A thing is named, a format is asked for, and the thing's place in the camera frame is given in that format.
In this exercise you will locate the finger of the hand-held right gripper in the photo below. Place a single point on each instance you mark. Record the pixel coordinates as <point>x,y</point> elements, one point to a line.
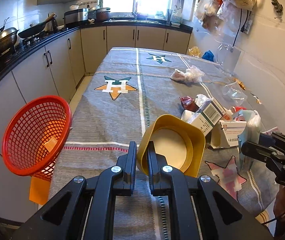
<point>282,140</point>
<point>257,151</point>

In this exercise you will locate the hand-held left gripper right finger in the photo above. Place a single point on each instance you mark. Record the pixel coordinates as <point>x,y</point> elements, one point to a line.
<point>152,170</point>

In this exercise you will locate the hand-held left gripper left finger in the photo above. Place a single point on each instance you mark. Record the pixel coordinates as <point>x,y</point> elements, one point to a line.
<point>130,166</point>

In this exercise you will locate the yellow plastic bowl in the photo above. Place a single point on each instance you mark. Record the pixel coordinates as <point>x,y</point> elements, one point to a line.
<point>195,140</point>

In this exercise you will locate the dark red snack packet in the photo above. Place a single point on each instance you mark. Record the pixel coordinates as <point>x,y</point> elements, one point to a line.
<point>187,103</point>

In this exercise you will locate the red plastic mesh basket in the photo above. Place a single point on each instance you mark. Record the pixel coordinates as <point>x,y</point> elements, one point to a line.
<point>32,135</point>

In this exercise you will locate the red-striped zip bag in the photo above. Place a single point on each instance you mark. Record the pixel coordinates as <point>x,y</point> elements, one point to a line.
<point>270,130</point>

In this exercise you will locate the white open-flap carton box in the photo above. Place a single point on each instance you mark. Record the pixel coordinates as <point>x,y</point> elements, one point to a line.
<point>232,135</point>

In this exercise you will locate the red plastic wrapper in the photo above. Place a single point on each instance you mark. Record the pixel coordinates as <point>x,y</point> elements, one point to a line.
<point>240,109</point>

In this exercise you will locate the small orange wrapper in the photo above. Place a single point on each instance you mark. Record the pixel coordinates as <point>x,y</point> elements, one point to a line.
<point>240,83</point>
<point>256,98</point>

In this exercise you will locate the white barcode carton box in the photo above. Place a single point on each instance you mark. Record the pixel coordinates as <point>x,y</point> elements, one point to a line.
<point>207,117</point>

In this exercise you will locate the clear plastic bag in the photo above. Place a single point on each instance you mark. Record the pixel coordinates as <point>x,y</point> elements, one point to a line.
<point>235,93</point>

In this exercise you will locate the white plastic cup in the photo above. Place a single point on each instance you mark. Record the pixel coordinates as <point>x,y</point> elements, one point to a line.
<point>187,116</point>

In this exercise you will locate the crumpled white tissue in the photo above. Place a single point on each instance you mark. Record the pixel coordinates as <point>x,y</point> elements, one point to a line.
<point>203,100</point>

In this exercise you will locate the orange panel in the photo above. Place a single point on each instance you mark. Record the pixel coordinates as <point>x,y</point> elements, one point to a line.
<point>39,191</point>

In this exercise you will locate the pink wrapped bundle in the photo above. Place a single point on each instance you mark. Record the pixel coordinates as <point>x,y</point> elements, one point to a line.
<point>178,75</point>

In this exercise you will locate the white plastic bag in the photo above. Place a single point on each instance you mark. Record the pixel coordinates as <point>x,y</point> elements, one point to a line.
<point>193,74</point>

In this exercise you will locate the clear glass jar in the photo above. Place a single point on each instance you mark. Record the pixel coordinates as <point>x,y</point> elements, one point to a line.
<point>223,55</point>

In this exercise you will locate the blue plastic bag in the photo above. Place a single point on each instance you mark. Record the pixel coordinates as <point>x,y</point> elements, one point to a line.
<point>208,55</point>

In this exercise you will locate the yellow plastic bag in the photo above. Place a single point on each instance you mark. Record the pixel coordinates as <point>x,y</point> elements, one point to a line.
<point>195,51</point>

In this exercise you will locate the beige kitchen cabinets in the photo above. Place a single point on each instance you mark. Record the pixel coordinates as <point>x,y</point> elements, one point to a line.
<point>57,62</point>

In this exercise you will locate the hanging plastic bags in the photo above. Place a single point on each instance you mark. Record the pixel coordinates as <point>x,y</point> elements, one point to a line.
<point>211,10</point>

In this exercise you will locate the black kitchen countertop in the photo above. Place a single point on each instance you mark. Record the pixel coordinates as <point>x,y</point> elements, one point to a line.
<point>57,33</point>

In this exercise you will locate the brown cooking pot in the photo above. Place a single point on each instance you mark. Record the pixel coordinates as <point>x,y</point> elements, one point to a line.
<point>103,15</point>

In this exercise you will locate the utensil holder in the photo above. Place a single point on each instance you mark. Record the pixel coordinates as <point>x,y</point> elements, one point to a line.
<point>175,17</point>

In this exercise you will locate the sink faucet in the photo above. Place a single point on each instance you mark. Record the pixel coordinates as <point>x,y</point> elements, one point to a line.
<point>135,10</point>

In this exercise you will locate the gas stove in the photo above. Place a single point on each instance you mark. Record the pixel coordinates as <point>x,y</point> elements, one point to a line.
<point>33,41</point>

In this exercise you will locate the steel rice cooker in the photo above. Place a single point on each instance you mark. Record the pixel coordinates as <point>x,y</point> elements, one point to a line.
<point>76,17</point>

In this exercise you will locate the steel pot lid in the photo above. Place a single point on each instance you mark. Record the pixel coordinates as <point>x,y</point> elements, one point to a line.
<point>93,10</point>

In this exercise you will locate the black frying pan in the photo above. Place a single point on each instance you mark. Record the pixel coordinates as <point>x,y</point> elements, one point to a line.
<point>32,31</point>

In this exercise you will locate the steel wok with lid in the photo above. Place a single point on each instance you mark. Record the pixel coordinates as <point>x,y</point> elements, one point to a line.
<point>3,38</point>

